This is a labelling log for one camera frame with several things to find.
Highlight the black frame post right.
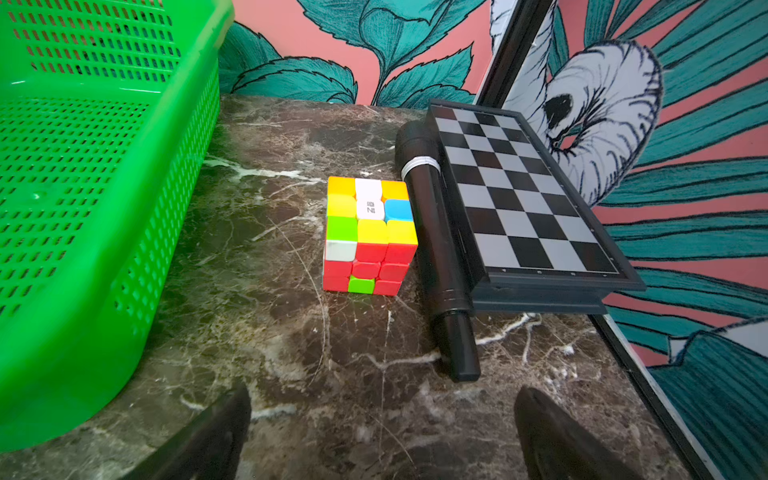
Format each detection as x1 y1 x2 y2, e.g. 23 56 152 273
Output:
474 0 556 108

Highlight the black cylindrical microphone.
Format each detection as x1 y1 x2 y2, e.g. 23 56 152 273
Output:
395 121 481 382

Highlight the black white folding chessboard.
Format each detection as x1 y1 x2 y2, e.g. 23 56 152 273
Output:
426 100 647 314

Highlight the green plastic perforated basket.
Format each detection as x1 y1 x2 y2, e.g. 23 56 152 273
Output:
1 0 234 452

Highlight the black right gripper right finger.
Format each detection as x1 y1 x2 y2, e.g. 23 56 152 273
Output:
514 386 640 479

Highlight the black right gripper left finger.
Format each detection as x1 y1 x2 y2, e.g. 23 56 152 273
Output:
124 380 252 479

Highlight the colourful rubiks cube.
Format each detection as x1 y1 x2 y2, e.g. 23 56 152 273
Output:
322 176 418 297

